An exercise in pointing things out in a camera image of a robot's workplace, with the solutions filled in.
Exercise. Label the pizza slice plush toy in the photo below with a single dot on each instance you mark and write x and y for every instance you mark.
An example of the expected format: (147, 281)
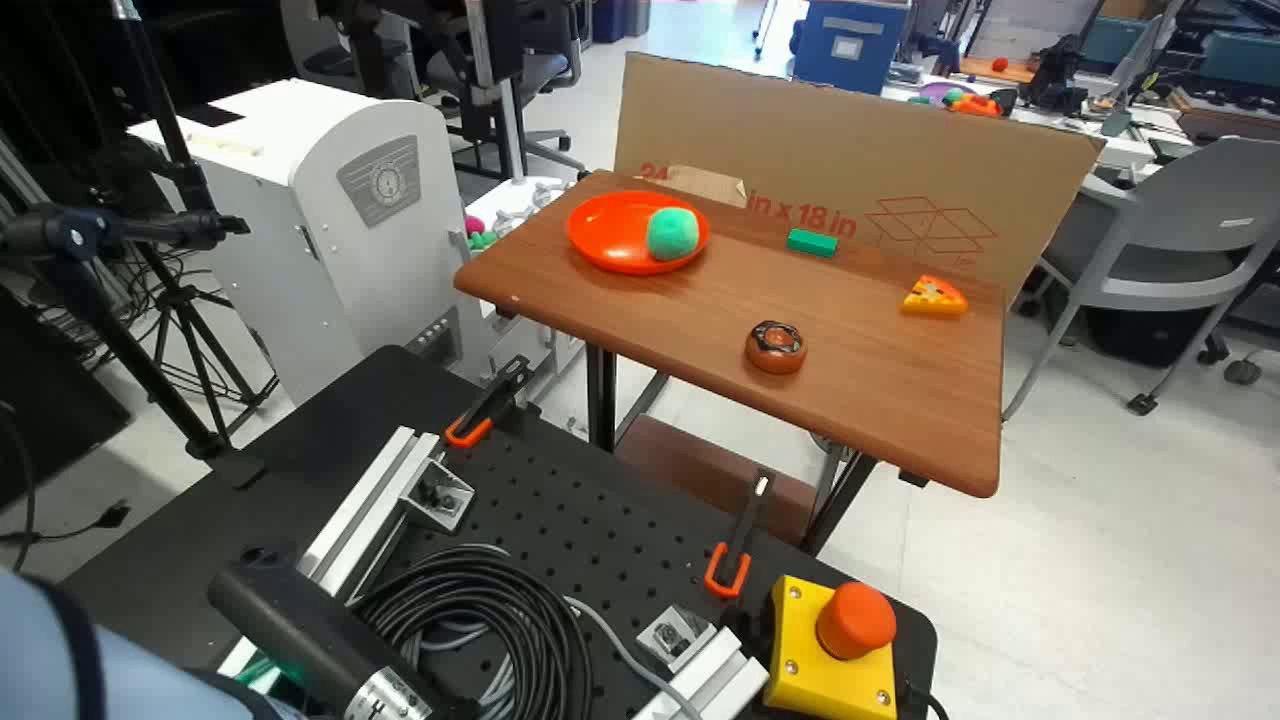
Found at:
(934, 301)

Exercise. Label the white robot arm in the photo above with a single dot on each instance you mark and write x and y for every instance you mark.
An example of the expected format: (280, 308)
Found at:
(54, 661)

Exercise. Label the chocolate donut toy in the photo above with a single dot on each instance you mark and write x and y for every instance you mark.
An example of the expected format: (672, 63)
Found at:
(775, 346)

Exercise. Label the pink green small toy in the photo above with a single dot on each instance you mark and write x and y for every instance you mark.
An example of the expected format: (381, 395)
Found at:
(477, 238)

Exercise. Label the colourful toy pile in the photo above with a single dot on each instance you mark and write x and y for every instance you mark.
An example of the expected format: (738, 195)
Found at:
(969, 101)

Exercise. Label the orange round plate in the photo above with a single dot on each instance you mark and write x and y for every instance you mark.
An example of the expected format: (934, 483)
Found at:
(605, 234)

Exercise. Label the green fuzzy ball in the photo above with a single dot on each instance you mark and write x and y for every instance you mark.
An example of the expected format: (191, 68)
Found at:
(672, 234)

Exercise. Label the black perforated mounting board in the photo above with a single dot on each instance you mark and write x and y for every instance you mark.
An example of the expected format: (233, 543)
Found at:
(584, 513)

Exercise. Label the orange black bar clamp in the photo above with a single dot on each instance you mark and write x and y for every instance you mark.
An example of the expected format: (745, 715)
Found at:
(477, 419)
(731, 564)

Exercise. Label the green rectangular block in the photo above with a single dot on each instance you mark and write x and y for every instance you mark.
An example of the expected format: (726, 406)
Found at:
(810, 242)

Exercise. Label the brown cardboard sheet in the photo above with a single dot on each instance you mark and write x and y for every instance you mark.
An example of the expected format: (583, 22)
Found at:
(853, 144)

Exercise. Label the black office chair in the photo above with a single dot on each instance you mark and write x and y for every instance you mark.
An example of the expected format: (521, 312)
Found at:
(514, 63)

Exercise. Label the white machine cabinet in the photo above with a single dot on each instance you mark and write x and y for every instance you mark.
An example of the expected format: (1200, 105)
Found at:
(305, 253)

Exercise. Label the yellow emergency stop box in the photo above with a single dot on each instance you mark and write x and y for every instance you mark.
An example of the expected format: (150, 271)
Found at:
(815, 674)

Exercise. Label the blue box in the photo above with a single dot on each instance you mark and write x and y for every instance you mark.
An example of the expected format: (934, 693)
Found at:
(853, 41)

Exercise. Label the black cylinder with silver end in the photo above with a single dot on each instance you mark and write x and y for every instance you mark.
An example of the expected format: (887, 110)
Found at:
(300, 621)

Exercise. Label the black tripod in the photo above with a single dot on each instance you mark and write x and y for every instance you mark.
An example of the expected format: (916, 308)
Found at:
(125, 355)

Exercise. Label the grey plastic chair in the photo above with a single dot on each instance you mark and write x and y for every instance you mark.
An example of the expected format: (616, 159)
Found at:
(1187, 226)

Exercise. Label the long aluminium extrusion rail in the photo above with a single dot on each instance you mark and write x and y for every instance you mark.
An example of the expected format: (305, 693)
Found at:
(372, 501)

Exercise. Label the short aluminium extrusion rail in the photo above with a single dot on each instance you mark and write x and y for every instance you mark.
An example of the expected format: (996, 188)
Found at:
(706, 674)

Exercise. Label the black camera on tripod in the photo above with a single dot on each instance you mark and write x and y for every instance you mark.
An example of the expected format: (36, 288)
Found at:
(83, 228)

